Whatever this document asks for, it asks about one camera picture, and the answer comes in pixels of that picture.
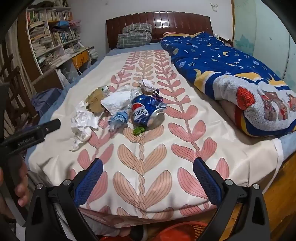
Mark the dark wooden headboard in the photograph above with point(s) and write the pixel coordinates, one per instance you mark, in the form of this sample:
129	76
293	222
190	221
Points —
175	23

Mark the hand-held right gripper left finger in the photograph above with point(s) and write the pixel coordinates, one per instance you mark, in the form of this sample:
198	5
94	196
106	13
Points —
90	180

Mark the grey checked pillow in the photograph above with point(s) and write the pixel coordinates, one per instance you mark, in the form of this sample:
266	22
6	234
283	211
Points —
133	39
137	28

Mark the blue star-print blanket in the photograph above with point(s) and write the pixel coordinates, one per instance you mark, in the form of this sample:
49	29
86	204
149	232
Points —
219	58

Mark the deer wall sticker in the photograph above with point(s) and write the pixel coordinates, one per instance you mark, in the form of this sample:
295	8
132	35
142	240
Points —
214	7

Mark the pale green wall sheet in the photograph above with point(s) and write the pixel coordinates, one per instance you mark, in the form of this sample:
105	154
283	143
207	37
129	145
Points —
261	34

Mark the orange plastic basket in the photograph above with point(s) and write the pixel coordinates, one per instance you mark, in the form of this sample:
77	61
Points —
182	233

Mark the dark wooden chair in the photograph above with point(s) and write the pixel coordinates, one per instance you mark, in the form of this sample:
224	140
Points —
13	76

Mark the small white green packet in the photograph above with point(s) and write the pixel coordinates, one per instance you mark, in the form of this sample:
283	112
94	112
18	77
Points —
104	88

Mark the person's left hand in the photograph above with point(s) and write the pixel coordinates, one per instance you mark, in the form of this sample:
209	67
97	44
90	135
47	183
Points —
22	185

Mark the wooden bed frame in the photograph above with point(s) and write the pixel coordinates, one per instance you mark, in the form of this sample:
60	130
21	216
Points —
277	197

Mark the white bookshelf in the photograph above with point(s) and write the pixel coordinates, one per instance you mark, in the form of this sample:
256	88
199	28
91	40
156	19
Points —
60	46

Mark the purple wrapper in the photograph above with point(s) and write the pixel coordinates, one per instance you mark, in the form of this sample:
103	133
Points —
158	95

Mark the torn cardboard piece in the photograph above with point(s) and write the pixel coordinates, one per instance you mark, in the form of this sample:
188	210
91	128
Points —
96	102

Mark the rows of stacked books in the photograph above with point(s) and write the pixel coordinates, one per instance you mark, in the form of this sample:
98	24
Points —
39	39

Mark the blue cloth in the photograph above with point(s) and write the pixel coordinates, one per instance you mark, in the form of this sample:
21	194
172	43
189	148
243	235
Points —
45	99

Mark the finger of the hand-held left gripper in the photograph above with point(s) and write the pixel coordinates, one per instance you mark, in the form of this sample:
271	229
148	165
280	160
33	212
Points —
50	125

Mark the white paper wrapper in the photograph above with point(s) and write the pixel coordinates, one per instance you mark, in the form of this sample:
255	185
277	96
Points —
116	102

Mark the yellow drawer box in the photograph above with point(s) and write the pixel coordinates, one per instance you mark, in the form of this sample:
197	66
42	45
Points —
81	58

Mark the pink leaf-print bedspread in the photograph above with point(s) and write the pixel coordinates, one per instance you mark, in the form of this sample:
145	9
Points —
150	162

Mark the clear plastic bag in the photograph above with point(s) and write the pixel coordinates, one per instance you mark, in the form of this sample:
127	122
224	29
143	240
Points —
67	77

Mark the crushed blue soda can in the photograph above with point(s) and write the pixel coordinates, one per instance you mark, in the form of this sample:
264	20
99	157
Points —
144	109

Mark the white paper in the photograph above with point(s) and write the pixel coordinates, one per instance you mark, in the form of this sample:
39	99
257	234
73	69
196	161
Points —
82	122

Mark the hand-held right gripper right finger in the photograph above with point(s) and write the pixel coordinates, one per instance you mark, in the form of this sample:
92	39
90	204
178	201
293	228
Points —
207	180

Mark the crumpled paper ball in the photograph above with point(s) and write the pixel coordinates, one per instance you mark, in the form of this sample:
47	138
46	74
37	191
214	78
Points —
146	86

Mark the blue white wrapper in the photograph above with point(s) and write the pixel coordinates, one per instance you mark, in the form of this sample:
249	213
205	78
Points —
118	120

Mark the green wrapper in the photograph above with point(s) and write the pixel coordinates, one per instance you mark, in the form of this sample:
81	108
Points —
138	131

